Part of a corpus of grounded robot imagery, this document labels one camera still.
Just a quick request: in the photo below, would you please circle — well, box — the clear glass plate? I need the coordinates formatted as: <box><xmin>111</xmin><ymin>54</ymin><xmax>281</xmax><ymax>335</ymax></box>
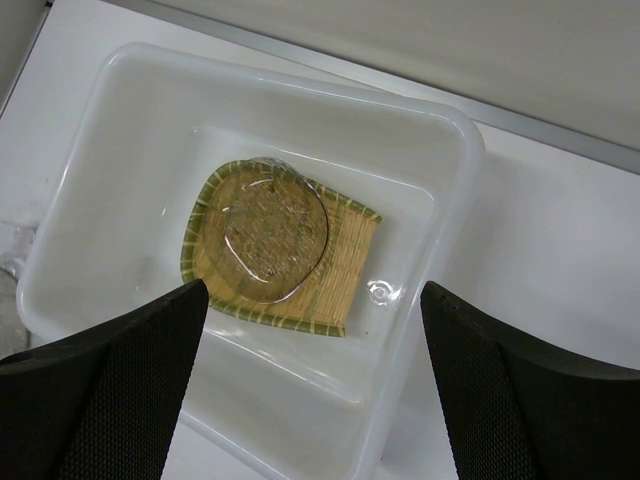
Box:
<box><xmin>194</xmin><ymin>157</ymin><xmax>329</xmax><ymax>304</ymax></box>

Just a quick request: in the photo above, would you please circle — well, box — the bamboo woven tray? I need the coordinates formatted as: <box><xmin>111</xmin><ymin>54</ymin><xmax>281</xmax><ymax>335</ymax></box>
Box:
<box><xmin>180</xmin><ymin>165</ymin><xmax>382</xmax><ymax>337</ymax></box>

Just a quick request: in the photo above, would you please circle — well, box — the aluminium table rail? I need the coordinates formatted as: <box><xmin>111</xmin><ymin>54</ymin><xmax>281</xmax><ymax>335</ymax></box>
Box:
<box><xmin>0</xmin><ymin>0</ymin><xmax>640</xmax><ymax>176</ymax></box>

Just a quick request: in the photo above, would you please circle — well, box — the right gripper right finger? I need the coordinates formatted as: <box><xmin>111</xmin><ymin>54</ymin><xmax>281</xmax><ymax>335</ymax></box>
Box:
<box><xmin>420</xmin><ymin>281</ymin><xmax>639</xmax><ymax>479</ymax></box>

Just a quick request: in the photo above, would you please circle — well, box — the white plastic bin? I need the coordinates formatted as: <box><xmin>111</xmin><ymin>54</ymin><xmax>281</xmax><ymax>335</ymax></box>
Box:
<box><xmin>18</xmin><ymin>44</ymin><xmax>485</xmax><ymax>479</ymax></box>

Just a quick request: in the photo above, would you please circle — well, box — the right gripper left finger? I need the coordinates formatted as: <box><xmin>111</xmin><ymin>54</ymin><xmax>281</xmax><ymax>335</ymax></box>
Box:
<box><xmin>1</xmin><ymin>280</ymin><xmax>209</xmax><ymax>479</ymax></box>

